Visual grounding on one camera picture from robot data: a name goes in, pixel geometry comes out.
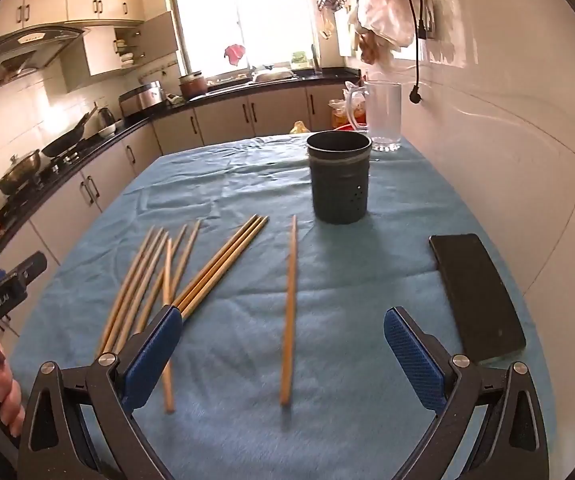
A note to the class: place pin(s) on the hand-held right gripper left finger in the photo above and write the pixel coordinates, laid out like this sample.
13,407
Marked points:
152,355

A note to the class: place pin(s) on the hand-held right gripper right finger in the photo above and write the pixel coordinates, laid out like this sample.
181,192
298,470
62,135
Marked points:
412,355

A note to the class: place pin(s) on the bunch of wooden chopsticks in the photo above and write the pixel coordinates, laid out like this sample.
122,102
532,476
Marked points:
217,266

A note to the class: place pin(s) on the wooden chopstick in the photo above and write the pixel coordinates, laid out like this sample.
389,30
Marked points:
290,310

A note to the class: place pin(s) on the dark grey utensil holder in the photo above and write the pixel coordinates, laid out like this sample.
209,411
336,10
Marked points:
340,185

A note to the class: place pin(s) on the person's left hand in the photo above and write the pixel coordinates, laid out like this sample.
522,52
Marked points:
8,395

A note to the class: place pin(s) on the black smartphone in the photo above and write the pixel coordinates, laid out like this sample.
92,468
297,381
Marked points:
472,295

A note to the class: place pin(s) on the blue tablecloth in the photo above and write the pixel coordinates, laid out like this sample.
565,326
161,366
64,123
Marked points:
357,285

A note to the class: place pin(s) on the steel pot with lid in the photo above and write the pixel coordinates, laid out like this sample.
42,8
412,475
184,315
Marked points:
17,172

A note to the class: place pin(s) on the black wok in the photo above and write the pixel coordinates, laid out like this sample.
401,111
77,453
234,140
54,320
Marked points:
64,144

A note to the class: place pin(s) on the steel kettle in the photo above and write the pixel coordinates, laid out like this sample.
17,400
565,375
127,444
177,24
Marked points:
106,119

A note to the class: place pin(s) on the black kitchen countertop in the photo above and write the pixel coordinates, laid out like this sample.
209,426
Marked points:
127,130

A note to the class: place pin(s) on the silver rice cooker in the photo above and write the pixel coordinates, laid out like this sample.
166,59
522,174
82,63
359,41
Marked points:
140,99

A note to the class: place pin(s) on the steel range hood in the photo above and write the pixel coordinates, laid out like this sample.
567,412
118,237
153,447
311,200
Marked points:
17,52

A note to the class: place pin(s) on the brown clay pot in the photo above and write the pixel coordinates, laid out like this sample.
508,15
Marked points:
192,87

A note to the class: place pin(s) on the cream base cabinets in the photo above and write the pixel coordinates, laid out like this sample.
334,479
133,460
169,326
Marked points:
227,120

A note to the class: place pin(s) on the clear glass mug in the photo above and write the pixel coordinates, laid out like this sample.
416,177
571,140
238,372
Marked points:
385,110

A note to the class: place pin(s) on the orange plastic bag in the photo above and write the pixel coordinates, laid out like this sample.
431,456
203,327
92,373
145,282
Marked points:
340,115

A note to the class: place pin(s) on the yellow plastic bag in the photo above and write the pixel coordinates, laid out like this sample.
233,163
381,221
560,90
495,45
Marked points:
300,127

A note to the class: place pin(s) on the pink cloth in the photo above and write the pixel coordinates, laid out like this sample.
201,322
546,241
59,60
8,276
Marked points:
235,54

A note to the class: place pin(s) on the green bottle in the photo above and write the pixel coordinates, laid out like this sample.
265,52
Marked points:
300,60

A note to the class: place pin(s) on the pale pink plastic bags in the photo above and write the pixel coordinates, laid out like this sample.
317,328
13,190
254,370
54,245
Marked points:
382,10

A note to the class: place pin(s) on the kitchen window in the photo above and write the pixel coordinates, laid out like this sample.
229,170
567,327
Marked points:
267,10

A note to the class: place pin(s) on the open wall cabinet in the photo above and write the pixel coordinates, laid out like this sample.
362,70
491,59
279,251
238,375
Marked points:
102,55

